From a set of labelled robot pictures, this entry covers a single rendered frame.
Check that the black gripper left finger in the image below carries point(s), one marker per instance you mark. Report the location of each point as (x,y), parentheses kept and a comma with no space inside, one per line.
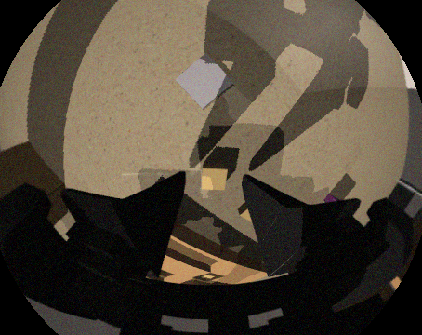
(144,220)

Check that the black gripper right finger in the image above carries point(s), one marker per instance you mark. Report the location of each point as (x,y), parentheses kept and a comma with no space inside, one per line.
(284,225)

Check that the magenta rectangular block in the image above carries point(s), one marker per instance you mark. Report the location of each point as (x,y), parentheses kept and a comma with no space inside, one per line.
(330,198)

